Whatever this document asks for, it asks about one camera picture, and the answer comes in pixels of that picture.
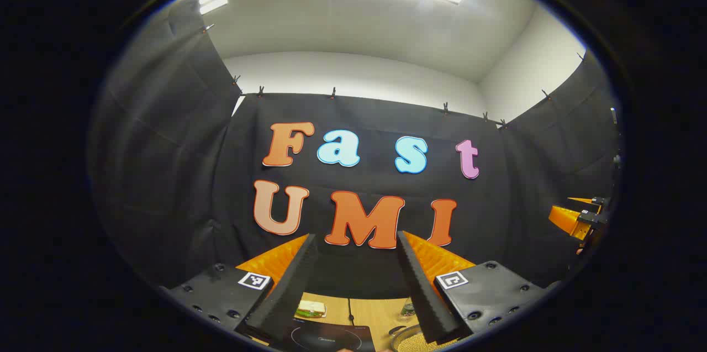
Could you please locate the row of black cloth clips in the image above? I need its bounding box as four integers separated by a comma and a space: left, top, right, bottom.
202, 23, 587, 129

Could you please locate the steel pot with black handles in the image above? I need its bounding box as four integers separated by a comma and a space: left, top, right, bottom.
388, 323, 462, 352

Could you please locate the black backdrop cloth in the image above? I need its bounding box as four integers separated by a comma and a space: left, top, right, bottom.
88, 1, 625, 300

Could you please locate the sandwich with lettuce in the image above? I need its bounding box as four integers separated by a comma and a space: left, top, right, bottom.
296, 300, 328, 319

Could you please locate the pile of yellow soybeans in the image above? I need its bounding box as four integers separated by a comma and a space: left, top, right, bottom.
399, 333, 459, 352

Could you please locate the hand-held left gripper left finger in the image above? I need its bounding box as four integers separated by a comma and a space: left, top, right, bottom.
160, 233, 320, 344

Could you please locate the black induction cooktop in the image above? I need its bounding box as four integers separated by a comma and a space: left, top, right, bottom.
282, 323, 376, 352

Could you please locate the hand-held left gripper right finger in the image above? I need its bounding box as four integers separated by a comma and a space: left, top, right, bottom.
396, 230, 561, 346

